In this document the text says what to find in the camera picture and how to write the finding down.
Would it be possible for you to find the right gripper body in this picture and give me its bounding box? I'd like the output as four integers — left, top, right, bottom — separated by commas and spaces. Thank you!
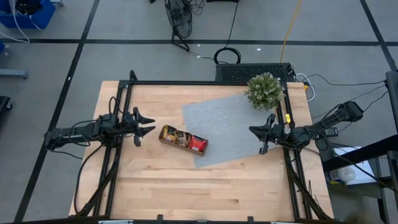
259, 113, 295, 156

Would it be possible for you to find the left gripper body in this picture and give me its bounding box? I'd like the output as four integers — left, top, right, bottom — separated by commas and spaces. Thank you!
119, 106, 142, 147

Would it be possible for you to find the orange tea packet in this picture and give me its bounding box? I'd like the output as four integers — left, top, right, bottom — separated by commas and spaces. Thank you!
161, 124, 178, 143

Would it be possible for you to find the beige tea packet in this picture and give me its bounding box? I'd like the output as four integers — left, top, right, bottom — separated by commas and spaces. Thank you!
175, 130, 193, 148

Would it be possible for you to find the wooden three-compartment tray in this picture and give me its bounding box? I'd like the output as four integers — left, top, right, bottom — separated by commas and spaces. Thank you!
158, 124, 210, 157

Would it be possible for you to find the red tea packet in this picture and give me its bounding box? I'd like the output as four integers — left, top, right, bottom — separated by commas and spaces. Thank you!
188, 135, 207, 153

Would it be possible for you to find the grey woven placemat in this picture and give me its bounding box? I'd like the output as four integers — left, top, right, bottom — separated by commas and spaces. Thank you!
181, 92, 282, 169

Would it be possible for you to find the artificial potted green plant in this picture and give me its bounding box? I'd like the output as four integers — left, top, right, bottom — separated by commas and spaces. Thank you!
243, 72, 285, 111

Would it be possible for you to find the black power brick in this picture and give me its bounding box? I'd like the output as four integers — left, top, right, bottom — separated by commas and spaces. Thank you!
323, 126, 340, 138

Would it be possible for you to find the black perforated computer case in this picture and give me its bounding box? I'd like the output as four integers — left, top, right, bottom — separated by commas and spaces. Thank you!
215, 62, 296, 83

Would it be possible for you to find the black metal stand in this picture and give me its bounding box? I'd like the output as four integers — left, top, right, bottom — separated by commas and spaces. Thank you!
322, 70, 398, 224

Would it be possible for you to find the white box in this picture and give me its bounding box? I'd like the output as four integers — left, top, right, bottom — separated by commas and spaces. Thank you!
325, 146, 377, 187

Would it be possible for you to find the blue plastic bin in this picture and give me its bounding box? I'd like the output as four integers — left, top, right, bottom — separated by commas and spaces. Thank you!
0, 0, 57, 30

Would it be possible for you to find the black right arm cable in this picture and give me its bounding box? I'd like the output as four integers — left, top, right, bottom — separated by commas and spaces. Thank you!
306, 104, 352, 156

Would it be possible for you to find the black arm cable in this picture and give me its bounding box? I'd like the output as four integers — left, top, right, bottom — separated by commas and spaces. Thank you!
306, 104, 352, 156
46, 96, 131, 215

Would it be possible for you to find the black metal table frame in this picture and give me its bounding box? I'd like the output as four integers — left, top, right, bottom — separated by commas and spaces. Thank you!
74, 69, 335, 222

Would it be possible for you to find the white looped cable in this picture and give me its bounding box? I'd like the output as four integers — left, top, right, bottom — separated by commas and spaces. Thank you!
295, 72, 317, 103

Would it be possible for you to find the thin black cable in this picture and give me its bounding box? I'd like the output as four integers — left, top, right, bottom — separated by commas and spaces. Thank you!
312, 83, 387, 119
303, 73, 387, 87

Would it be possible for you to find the black coiled cable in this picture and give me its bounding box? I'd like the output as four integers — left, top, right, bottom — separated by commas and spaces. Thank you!
213, 0, 242, 65

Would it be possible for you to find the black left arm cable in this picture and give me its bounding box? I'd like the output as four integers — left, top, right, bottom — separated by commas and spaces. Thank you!
46, 96, 131, 215

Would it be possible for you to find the yellow cable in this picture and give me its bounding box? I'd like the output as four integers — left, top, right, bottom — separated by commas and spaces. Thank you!
279, 0, 303, 63

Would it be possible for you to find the black wire floor fan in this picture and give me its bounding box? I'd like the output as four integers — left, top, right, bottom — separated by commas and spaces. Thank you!
164, 0, 194, 53

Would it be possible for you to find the long white cable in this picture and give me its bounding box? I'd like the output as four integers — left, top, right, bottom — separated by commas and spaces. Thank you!
0, 0, 43, 44

